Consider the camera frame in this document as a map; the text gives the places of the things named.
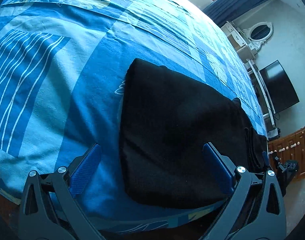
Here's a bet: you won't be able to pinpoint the black pants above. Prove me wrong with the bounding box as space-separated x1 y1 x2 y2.
119 59 267 209

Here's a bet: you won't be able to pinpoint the brown wooden cabinet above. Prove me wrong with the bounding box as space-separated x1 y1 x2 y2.
268 126 305 181

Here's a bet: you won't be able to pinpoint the white tv stand shelf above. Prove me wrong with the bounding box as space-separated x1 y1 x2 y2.
246 59 277 128

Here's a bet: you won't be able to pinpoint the black flat television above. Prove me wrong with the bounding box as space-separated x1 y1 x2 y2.
259 60 300 113

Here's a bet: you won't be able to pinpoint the white dressing table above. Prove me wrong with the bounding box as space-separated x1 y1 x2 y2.
221 21 258 63

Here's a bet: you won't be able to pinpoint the white oval mirror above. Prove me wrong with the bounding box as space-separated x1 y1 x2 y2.
243 22 274 51

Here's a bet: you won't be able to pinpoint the blue patterned bed sheet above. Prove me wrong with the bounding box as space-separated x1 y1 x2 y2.
0 0 267 234

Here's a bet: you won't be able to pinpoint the dark blue curtain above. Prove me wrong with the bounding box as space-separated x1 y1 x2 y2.
203 0 268 28

